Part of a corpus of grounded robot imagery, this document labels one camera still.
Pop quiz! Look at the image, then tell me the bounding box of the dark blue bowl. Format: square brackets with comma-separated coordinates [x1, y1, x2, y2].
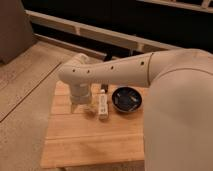
[112, 87, 142, 113]

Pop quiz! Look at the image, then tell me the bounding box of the white rectangular bottle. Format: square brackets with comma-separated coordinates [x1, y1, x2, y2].
[98, 94, 108, 119]

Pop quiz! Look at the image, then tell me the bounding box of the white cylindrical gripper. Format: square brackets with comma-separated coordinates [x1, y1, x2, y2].
[69, 84, 94, 114]

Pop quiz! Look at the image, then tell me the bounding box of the wooden board table top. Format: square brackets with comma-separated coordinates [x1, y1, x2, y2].
[41, 82, 144, 168]

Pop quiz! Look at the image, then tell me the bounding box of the brown sofa corner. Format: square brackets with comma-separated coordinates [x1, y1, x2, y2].
[0, 0, 36, 63]

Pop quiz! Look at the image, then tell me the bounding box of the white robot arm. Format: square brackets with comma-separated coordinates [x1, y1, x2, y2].
[59, 49, 213, 171]

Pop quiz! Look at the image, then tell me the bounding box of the white wooden rail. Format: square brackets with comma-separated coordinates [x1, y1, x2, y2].
[26, 10, 178, 53]

